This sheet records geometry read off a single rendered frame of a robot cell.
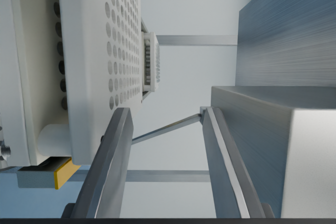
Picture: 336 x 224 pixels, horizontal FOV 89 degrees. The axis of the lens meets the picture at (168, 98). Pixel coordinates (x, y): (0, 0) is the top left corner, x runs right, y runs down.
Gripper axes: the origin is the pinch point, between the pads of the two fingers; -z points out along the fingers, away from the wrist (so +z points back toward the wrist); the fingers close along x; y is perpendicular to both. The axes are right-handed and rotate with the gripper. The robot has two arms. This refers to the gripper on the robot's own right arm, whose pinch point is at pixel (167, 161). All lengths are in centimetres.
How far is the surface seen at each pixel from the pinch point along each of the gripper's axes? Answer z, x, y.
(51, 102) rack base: -6.7, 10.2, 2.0
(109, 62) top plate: -10.8, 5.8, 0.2
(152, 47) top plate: -62, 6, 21
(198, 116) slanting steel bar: -16.4, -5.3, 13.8
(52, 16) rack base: -11.7, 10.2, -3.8
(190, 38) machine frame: -105, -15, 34
